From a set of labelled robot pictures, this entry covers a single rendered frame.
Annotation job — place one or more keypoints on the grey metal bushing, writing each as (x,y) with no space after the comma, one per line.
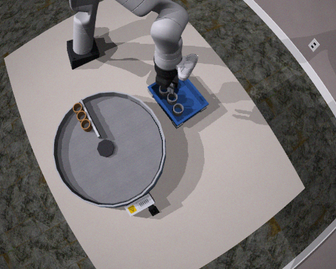
(170,102)
(177,106)
(163,94)

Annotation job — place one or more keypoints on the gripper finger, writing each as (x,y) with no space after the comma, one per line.
(171,88)
(175,81)

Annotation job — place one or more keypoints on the blue square tray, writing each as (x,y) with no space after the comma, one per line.
(188,96)

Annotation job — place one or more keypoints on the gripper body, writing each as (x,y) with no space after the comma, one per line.
(166,70)

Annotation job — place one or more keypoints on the bronze bushing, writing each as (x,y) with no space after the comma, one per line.
(89,128)
(79,114)
(76,106)

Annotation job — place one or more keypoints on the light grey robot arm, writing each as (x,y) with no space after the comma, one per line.
(165,31)

